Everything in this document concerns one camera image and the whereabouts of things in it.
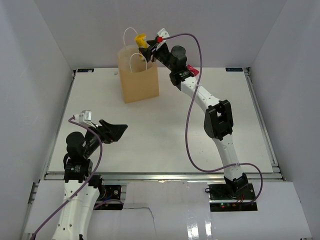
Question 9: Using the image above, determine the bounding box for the pink snack packet back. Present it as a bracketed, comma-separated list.
[187, 64, 200, 77]

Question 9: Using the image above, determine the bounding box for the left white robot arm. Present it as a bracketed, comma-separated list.
[52, 119, 128, 240]

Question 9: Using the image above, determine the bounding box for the small yellow snack bar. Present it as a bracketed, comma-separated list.
[134, 33, 148, 48]

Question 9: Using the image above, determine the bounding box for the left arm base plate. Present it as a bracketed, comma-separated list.
[97, 185, 122, 201]

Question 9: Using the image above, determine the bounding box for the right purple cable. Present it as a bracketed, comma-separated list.
[162, 32, 264, 205]

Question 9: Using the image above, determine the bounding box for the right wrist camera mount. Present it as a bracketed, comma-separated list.
[156, 27, 170, 45]

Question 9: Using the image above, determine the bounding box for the purple cable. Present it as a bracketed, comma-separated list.
[29, 114, 123, 240]
[162, 32, 264, 205]

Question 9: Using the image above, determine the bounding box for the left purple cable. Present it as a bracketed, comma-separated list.
[29, 114, 123, 240]

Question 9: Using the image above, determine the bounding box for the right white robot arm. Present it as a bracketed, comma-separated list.
[138, 36, 248, 200]

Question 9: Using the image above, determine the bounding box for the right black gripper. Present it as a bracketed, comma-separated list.
[139, 39, 177, 72]

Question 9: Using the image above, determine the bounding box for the aluminium frame rail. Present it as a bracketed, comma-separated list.
[44, 167, 283, 183]

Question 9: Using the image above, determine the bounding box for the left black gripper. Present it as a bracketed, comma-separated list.
[83, 119, 127, 158]

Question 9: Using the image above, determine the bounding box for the brown paper bag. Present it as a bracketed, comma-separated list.
[117, 27, 160, 104]

